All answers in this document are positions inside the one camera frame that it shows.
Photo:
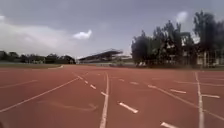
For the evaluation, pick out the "roofed grandstand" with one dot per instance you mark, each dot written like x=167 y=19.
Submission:
x=103 y=56

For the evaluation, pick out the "grass field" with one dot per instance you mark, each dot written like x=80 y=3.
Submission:
x=23 y=66

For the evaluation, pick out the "distant row of trees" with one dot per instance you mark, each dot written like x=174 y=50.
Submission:
x=50 y=59

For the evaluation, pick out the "red running track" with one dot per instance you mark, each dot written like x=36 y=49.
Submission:
x=66 y=100

